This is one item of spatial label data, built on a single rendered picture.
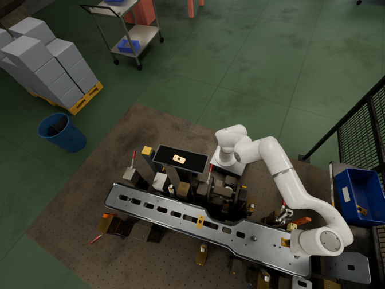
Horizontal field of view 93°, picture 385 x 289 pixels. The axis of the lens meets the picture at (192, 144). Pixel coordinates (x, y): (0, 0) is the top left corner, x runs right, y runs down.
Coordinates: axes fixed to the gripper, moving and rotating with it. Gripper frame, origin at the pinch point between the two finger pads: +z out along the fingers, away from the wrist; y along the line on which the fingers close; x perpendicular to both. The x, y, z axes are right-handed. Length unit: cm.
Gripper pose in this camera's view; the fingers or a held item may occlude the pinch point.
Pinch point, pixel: (292, 243)
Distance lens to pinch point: 108.9
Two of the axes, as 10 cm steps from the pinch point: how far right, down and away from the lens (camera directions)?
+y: -2.9, 8.4, -4.6
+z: 0.8, 5.0, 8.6
